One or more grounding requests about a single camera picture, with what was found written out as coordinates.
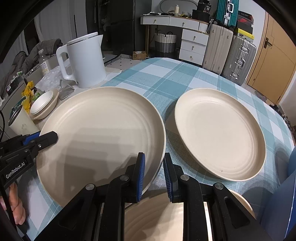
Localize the large cream plate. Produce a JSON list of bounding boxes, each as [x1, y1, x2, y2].
[[36, 87, 166, 206]]

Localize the stacked small cream bowls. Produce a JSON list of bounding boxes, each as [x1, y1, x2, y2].
[[29, 88, 60, 121]]

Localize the person's left hand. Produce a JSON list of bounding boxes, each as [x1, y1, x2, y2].
[[8, 182, 26, 225]]

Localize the white paper cup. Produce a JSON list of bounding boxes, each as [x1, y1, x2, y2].
[[9, 105, 40, 135]]

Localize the metal phone stand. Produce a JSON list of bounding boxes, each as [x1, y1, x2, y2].
[[58, 79, 75, 100]]

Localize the clear plastic bottle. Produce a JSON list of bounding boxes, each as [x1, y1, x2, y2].
[[38, 49, 50, 76]]

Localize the white electric kettle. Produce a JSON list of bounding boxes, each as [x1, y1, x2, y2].
[[56, 32, 107, 88]]

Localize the dotted beige rug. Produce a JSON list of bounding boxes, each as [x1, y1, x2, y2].
[[104, 54, 143, 71]]

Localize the woven laundry basket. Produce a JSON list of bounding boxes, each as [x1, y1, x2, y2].
[[154, 32, 177, 58]]

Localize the silver suitcase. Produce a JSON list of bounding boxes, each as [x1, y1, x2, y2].
[[221, 35, 256, 86]]

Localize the wooden door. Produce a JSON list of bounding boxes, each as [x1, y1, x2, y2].
[[247, 13, 295, 104]]

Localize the white drawer desk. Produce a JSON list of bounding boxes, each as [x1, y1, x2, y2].
[[140, 15, 209, 65]]

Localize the beige suitcase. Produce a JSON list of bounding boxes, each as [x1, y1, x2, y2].
[[202, 25, 233, 75]]

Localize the teal suitcase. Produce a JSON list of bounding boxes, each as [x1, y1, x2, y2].
[[215, 0, 239, 27]]

